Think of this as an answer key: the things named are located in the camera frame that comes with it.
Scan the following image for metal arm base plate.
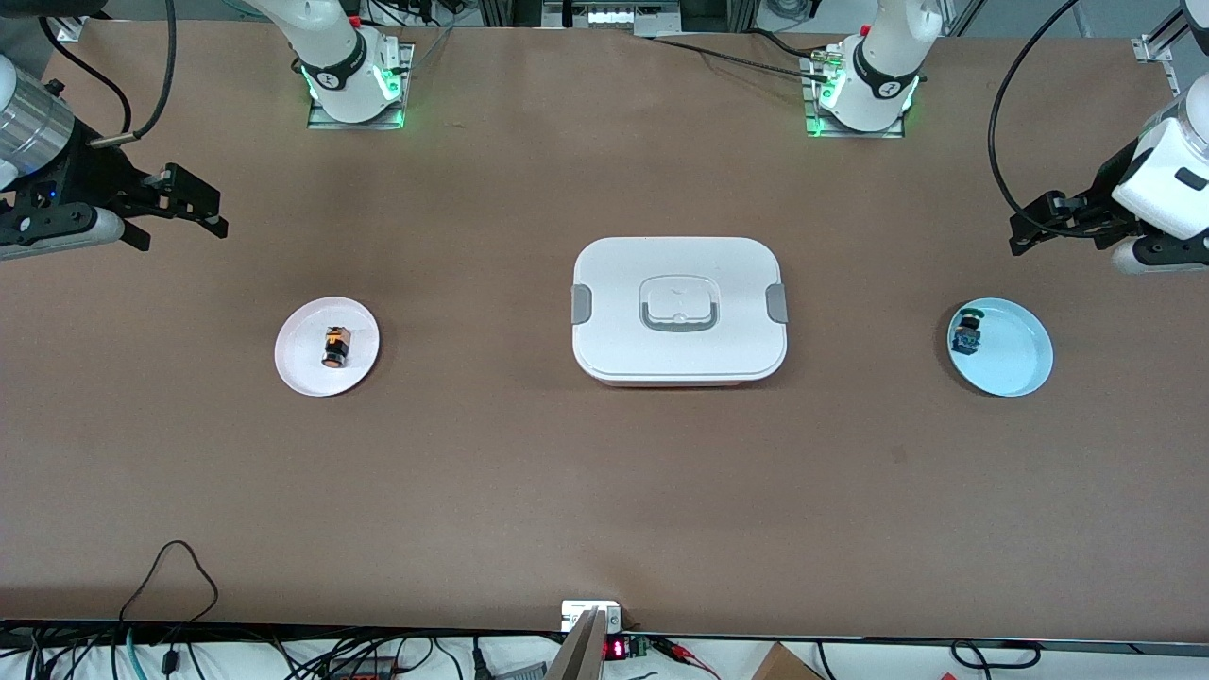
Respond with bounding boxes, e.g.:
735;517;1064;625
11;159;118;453
806;47;908;140
307;42;415;131

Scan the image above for black table cable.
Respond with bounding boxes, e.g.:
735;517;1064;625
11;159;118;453
751;28;827;61
647;36;832;81

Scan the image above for grey metal bar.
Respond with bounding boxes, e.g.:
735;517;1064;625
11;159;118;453
546;609;607;680

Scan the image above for pink round plate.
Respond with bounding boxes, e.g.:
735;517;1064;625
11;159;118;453
274;297;381;398

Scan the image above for small white device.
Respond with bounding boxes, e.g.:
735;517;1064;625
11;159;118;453
561;601;622;634

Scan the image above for grey rack device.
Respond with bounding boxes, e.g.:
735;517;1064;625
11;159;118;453
543;0;683;39

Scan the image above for brown cardboard piece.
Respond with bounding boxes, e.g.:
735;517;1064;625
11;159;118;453
751;642;825;680

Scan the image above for looped thin black cable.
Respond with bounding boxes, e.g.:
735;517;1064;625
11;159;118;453
118;540;220;653

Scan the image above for light blue round plate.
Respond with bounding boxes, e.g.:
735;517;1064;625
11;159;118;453
947;297;1054;398

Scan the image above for white lidded lunch box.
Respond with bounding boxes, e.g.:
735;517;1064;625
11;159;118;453
571;236;789;388

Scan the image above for coiled black cable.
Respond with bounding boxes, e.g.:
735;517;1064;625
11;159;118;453
949;640;1045;670

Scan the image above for aluminium profile rail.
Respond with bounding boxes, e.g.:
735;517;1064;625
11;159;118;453
1132;5;1193;65

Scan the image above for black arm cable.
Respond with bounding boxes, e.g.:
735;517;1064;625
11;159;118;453
38;0;179;149
988;0;1082;216

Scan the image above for red clip wires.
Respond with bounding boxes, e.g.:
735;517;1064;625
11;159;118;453
652;637;721;679

